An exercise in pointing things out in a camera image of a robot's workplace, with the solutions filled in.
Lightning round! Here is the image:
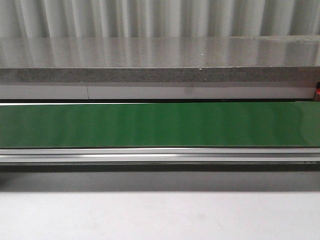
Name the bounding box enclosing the grey speckled stone counter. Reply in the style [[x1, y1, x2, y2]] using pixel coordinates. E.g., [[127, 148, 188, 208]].
[[0, 35, 320, 100]]

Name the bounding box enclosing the red object at right edge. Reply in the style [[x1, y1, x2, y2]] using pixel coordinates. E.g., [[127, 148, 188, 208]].
[[314, 82, 320, 102]]

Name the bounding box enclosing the aluminium conveyor side rail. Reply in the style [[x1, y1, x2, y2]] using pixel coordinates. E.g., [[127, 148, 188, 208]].
[[0, 147, 320, 166]]

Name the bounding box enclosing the green conveyor belt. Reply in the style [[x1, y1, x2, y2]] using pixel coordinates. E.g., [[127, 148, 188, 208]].
[[0, 101, 320, 148]]

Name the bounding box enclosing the white pleated curtain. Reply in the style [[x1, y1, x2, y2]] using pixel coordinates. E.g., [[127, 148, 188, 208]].
[[0, 0, 320, 38]]

